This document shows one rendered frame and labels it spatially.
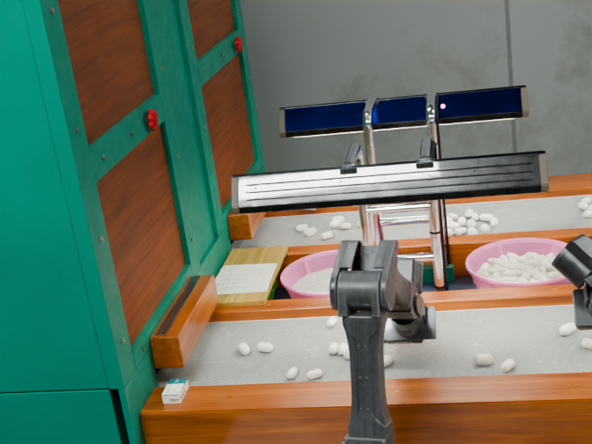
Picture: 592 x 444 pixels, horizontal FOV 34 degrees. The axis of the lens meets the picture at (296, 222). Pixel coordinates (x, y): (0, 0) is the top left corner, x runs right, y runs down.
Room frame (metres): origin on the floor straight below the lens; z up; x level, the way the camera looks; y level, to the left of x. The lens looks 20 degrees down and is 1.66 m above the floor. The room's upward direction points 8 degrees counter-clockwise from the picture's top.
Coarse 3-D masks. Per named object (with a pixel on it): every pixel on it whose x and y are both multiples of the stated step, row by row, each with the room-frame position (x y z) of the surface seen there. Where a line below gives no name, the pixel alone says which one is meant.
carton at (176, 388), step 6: (168, 384) 1.64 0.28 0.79; (174, 384) 1.63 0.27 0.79; (180, 384) 1.63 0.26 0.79; (186, 384) 1.64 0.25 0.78; (168, 390) 1.61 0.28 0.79; (174, 390) 1.61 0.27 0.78; (180, 390) 1.61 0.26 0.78; (186, 390) 1.63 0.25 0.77; (162, 396) 1.60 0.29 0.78; (168, 396) 1.60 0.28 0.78; (174, 396) 1.59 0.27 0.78; (180, 396) 1.60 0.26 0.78; (168, 402) 1.60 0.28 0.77; (174, 402) 1.60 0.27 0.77; (180, 402) 1.59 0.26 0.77
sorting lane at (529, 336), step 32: (256, 320) 1.96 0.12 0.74; (288, 320) 1.94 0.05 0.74; (320, 320) 1.92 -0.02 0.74; (448, 320) 1.83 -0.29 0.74; (480, 320) 1.81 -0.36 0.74; (512, 320) 1.79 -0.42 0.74; (544, 320) 1.77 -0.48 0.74; (192, 352) 1.85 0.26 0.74; (224, 352) 1.83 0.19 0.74; (256, 352) 1.81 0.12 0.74; (288, 352) 1.79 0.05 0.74; (320, 352) 1.77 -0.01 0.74; (384, 352) 1.73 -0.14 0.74; (416, 352) 1.71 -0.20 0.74; (448, 352) 1.69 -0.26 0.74; (480, 352) 1.67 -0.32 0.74; (512, 352) 1.66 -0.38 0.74; (544, 352) 1.64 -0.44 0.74; (576, 352) 1.62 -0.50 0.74; (192, 384) 1.71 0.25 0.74; (224, 384) 1.69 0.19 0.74
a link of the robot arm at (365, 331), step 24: (360, 288) 1.34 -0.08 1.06; (360, 312) 1.37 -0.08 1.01; (384, 312) 1.35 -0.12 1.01; (360, 336) 1.33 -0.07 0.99; (360, 360) 1.32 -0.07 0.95; (360, 384) 1.31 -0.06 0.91; (384, 384) 1.34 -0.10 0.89; (360, 408) 1.30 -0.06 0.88; (384, 408) 1.31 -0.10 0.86; (360, 432) 1.30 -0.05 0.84; (384, 432) 1.29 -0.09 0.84
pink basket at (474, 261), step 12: (504, 240) 2.15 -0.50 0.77; (516, 240) 2.15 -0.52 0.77; (528, 240) 2.15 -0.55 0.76; (540, 240) 2.13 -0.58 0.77; (552, 240) 2.11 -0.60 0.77; (480, 252) 2.12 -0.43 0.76; (492, 252) 2.14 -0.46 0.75; (504, 252) 2.14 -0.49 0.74; (516, 252) 2.14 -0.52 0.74; (540, 252) 2.12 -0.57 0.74; (552, 252) 2.11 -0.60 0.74; (468, 264) 2.05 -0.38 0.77; (480, 264) 2.11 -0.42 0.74; (480, 276) 1.97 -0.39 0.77
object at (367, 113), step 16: (432, 96) 2.27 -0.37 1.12; (368, 112) 2.22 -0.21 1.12; (432, 112) 2.18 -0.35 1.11; (368, 128) 2.20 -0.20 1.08; (432, 128) 2.17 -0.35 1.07; (368, 144) 2.20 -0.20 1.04; (368, 160) 2.20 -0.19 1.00; (384, 224) 2.20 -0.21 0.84; (400, 224) 2.19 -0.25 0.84; (448, 256) 2.18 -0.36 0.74; (432, 272) 2.17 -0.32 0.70; (448, 272) 2.16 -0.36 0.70
